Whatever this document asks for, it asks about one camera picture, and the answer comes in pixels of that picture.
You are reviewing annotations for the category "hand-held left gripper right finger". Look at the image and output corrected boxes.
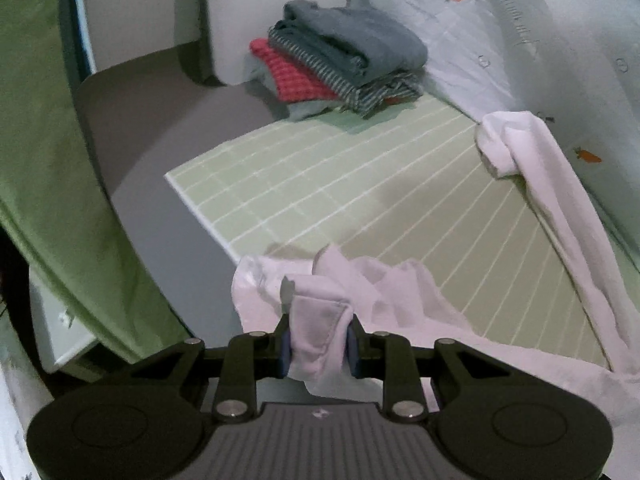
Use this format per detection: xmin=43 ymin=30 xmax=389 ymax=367
xmin=347 ymin=312 xmax=521 ymax=421

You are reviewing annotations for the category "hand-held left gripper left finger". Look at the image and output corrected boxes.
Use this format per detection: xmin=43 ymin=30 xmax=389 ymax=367
xmin=117 ymin=312 xmax=293 ymax=422

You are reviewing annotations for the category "white shirt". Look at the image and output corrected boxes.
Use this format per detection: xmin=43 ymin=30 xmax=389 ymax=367
xmin=231 ymin=110 xmax=640 ymax=466

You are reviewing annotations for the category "green checked mat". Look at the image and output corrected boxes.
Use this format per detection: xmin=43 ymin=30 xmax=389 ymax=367
xmin=165 ymin=95 xmax=640 ymax=376

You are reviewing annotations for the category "white storage box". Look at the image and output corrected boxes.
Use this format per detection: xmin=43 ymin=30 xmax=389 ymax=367
xmin=29 ymin=265 xmax=97 ymax=374

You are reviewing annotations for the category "folded pale blue garment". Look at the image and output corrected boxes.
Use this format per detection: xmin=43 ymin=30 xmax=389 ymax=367
xmin=244 ymin=55 xmax=347 ymax=122

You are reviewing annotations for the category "folded red knit garment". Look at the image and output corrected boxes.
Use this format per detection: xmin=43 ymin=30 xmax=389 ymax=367
xmin=249 ymin=37 xmax=346 ymax=106

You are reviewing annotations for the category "folded striped garment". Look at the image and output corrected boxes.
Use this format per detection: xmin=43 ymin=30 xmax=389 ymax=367
xmin=267 ymin=27 xmax=423 ymax=118

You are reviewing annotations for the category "green curtain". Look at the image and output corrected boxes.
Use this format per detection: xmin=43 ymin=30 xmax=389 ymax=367
xmin=0 ymin=0 xmax=191 ymax=366

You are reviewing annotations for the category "pale blue carrot print sheet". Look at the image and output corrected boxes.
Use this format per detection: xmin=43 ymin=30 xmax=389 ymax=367
xmin=350 ymin=0 xmax=640 ymax=261

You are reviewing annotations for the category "white board panel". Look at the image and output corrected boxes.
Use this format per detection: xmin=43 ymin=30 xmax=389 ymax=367
xmin=204 ymin=0 xmax=352 ymax=86

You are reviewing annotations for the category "white panel with blue edge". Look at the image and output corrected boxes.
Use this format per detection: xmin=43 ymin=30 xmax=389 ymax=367
xmin=74 ymin=0 xmax=182 ymax=77

